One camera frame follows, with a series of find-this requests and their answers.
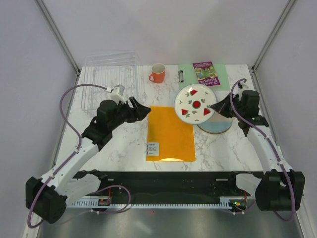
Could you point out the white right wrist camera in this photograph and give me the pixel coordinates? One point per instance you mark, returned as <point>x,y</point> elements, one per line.
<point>242,86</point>

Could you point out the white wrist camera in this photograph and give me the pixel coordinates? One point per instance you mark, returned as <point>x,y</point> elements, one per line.
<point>242,86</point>
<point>116,93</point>

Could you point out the orange plastic folder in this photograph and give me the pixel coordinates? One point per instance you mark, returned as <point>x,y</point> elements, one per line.
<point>169,138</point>

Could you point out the right aluminium frame post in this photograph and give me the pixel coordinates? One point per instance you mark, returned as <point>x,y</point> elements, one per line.
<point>273,34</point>

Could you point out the green cream branch plate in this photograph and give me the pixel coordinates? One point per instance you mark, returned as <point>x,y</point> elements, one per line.
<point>215,133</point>

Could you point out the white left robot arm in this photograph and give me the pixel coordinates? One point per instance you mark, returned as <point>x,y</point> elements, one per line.
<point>49,195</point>

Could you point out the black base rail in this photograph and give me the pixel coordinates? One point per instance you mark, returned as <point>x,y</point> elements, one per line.
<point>168,187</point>

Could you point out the left aluminium frame post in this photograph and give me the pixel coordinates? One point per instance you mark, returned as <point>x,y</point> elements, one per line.
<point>57,34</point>

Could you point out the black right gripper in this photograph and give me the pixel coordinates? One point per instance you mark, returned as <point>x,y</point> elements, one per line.
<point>221,106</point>

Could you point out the watermelon pattern plate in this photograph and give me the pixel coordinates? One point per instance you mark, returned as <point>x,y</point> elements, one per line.
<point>193,104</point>

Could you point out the aluminium frame post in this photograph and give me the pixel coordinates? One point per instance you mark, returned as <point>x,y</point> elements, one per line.
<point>273,34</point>
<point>57,34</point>

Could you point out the orange mug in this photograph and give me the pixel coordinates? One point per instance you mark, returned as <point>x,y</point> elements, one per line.
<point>158,73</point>

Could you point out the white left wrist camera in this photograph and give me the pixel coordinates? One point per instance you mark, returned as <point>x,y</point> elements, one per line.
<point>116,93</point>

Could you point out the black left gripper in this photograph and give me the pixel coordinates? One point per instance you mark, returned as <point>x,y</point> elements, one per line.
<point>138,113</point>

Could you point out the cream leaf pattern plate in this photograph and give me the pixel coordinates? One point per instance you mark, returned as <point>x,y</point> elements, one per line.
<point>216,123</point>

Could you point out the purple book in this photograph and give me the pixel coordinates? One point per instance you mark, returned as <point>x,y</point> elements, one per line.
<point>206,74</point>

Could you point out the white wire dish rack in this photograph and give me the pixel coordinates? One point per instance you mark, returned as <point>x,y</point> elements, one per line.
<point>109,70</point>

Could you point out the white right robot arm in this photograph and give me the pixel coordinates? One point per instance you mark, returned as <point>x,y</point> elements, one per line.
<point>280,188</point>

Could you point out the green clipboard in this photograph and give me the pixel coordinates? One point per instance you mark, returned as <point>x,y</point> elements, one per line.
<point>189,77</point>

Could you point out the white slotted cable duct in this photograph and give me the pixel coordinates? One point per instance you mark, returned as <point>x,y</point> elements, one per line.
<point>98,203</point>

